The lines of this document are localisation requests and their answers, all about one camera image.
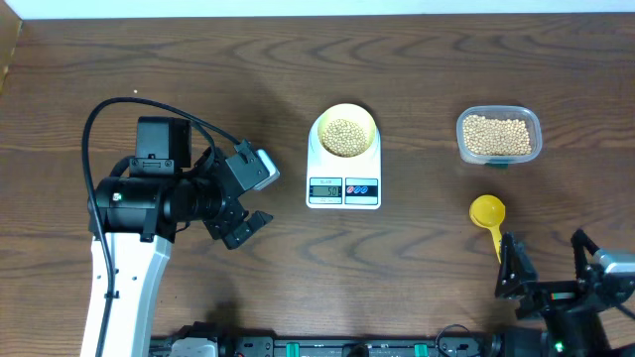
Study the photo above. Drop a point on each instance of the soybeans in container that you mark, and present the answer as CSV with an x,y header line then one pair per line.
x,y
496,137

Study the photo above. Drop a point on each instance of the yellow measuring scoop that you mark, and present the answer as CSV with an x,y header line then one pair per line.
x,y
488,212

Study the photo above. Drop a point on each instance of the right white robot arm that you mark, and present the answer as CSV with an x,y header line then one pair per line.
x,y
581,333

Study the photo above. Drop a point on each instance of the white digital kitchen scale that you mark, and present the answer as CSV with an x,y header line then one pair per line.
x,y
343,183

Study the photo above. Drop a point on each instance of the clear plastic bean container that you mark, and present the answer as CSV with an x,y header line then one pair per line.
x,y
501,112

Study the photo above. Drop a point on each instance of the yellow plastic bowl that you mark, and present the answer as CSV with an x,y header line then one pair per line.
x,y
351,112

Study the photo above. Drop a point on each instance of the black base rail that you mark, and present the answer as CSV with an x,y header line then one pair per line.
x,y
206,339

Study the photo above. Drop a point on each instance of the soybeans in bowl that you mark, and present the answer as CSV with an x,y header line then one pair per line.
x,y
344,138

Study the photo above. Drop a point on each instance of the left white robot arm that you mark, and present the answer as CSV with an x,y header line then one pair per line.
x,y
137,213

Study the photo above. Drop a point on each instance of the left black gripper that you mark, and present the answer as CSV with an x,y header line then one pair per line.
x,y
224,219

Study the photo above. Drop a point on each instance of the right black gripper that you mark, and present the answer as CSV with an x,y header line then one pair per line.
x,y
547,293

